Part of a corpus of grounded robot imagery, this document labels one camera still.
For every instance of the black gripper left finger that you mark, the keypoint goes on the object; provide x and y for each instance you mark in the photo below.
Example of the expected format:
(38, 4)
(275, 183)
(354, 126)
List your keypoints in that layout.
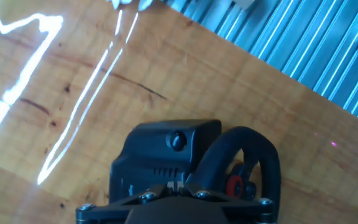
(110, 205)

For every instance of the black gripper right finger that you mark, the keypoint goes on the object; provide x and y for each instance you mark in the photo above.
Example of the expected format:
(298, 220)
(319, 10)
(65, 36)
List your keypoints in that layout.
(247, 208)

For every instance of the black steering wheel base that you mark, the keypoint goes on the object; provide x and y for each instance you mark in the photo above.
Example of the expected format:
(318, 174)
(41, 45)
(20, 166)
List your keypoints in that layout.
(154, 155)

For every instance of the crumpled white plastic sheet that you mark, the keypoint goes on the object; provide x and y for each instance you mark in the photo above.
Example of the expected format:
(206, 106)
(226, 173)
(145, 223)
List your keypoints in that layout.
(117, 3)

